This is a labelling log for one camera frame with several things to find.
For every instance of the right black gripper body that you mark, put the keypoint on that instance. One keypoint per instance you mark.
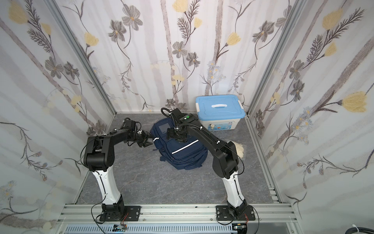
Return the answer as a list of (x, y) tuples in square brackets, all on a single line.
[(178, 134)]

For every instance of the right small circuit board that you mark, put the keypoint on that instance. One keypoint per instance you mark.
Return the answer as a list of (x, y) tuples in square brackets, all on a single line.
[(240, 228)]

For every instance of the white box with blue lid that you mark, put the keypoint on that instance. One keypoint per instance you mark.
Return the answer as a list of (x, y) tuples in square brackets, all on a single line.
[(220, 112)]

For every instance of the white slotted cable duct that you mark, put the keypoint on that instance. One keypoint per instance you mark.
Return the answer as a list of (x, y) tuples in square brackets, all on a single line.
[(213, 228)]

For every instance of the navy blue backpack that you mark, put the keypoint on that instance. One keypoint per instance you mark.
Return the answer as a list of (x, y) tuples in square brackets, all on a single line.
[(181, 155)]

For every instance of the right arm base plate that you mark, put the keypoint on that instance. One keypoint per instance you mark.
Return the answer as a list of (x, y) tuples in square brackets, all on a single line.
[(226, 213)]

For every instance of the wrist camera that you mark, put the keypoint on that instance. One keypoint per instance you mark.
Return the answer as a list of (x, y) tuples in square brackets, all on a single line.
[(180, 118), (129, 125)]

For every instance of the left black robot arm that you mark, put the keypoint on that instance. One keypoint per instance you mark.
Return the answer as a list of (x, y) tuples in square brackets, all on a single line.
[(99, 158)]

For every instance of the small green circuit board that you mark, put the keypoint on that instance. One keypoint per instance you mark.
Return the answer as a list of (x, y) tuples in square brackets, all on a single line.
[(120, 227)]

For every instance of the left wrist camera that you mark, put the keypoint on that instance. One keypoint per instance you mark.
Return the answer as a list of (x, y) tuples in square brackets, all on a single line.
[(129, 125)]

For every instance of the aluminium mounting rail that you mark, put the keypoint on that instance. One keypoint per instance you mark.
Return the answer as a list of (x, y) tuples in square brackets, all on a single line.
[(178, 213)]

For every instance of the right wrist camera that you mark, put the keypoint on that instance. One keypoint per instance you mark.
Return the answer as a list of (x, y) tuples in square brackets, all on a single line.
[(180, 118)]

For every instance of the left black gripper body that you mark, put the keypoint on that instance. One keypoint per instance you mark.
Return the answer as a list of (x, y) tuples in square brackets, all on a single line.
[(141, 138)]

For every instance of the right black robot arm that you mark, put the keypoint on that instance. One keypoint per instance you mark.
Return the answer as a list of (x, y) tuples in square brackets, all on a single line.
[(225, 162)]

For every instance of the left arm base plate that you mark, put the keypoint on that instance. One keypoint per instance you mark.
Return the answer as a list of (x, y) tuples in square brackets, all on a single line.
[(119, 213)]

